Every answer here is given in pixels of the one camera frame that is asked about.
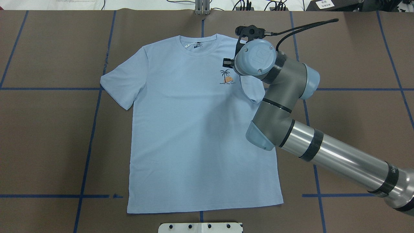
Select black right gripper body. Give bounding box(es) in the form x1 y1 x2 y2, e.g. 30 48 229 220
223 36 246 68

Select light blue t-shirt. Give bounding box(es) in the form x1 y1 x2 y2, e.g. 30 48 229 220
100 34 284 214

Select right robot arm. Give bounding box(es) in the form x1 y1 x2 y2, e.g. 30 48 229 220
223 37 414 216

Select black box with white label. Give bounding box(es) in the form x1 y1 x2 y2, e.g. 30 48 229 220
305 0 364 12

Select grey aluminium frame post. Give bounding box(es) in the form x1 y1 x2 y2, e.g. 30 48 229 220
194 0 211 15

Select black cable bundle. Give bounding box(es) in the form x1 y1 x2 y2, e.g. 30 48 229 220
233 0 288 11

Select white metal base plate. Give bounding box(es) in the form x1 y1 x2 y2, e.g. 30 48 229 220
158 222 244 233

